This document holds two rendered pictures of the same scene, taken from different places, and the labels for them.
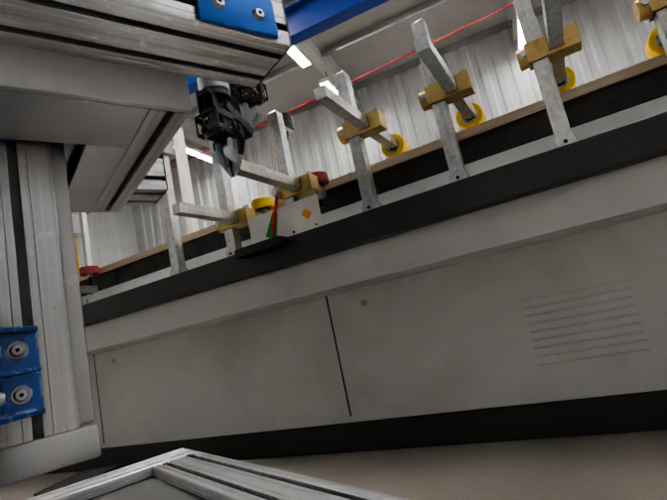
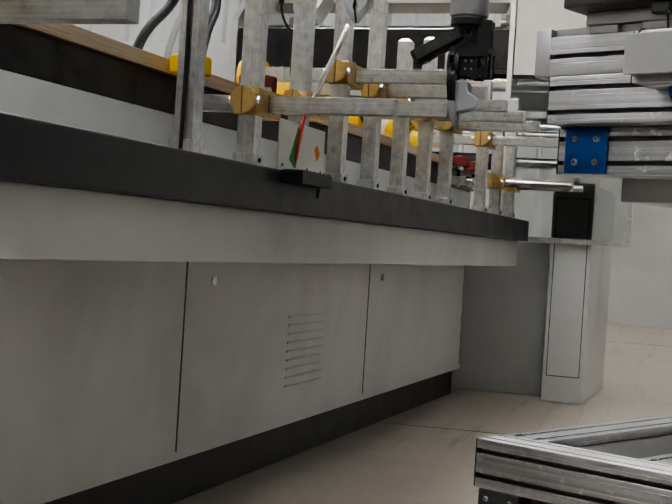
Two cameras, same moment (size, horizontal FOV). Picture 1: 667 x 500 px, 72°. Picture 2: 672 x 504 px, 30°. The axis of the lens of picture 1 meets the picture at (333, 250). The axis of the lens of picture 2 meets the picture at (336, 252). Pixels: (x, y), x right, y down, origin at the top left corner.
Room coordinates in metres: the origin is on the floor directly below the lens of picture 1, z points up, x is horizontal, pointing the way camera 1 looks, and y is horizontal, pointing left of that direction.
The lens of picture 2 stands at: (1.62, 2.64, 0.57)
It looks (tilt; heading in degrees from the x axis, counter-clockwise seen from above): 0 degrees down; 262
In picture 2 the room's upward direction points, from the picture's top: 4 degrees clockwise
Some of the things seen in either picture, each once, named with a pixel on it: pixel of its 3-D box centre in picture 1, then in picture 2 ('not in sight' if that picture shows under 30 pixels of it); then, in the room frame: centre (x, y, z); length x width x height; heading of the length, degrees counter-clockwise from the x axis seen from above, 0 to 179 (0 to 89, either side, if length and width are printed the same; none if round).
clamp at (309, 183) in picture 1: (296, 188); (301, 105); (1.35, 0.07, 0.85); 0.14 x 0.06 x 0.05; 63
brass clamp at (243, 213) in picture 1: (235, 220); (255, 103); (1.46, 0.30, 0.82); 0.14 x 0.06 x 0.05; 63
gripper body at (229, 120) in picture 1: (217, 116); (470, 50); (1.04, 0.21, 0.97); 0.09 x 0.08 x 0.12; 153
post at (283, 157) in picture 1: (288, 183); (300, 90); (1.36, 0.09, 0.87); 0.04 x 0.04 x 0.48; 63
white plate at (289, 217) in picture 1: (283, 222); (302, 149); (1.35, 0.13, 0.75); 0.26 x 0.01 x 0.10; 63
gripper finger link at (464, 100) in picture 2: (220, 160); (463, 102); (1.05, 0.22, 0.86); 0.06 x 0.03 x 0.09; 153
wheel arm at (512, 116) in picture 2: not in sight; (436, 114); (0.88, -0.83, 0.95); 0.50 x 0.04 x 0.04; 153
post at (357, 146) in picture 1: (358, 148); (339, 97); (1.25, -0.13, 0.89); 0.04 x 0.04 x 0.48; 63
